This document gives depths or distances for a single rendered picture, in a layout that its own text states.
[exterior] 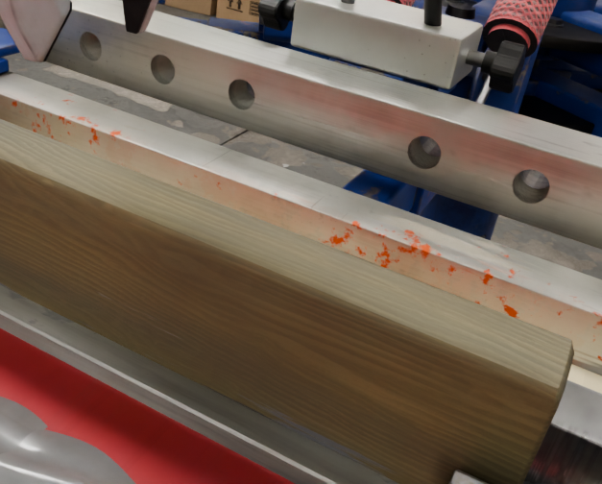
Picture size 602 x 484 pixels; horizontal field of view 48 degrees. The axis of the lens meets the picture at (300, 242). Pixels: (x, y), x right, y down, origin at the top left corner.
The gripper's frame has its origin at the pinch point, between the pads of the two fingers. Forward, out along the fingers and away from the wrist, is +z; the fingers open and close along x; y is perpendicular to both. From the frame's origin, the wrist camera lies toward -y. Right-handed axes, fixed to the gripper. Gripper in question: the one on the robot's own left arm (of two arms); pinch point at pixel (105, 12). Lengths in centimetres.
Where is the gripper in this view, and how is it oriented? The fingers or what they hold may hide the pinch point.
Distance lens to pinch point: 25.7
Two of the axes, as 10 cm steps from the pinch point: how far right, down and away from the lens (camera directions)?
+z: -1.1, 8.4, 5.3
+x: -4.5, 4.3, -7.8
